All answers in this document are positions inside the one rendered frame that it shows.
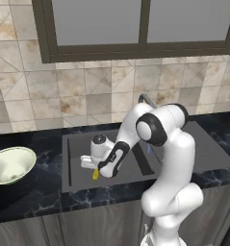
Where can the dark grey sink basin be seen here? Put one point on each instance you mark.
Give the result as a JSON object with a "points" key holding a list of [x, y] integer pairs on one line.
{"points": [[87, 150]]}

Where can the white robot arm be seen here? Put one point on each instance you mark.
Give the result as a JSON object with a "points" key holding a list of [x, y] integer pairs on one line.
{"points": [[171, 166]]}

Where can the grey cupboard run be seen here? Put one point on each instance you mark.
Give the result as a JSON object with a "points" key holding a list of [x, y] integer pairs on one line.
{"points": [[87, 227]]}

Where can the grey sink faucet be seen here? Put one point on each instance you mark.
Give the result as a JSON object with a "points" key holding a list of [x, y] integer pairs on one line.
{"points": [[145, 100]]}

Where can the dark framed window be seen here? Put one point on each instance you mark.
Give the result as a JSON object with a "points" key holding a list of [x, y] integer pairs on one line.
{"points": [[139, 29]]}

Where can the pale green bowl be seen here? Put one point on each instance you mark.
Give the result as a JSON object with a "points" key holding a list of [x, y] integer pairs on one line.
{"points": [[10, 165]]}

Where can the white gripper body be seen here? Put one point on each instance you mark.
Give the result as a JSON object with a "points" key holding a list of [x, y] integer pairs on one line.
{"points": [[87, 161]]}

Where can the yellow lemon wedge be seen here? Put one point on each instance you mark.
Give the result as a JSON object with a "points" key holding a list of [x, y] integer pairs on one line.
{"points": [[95, 174]]}

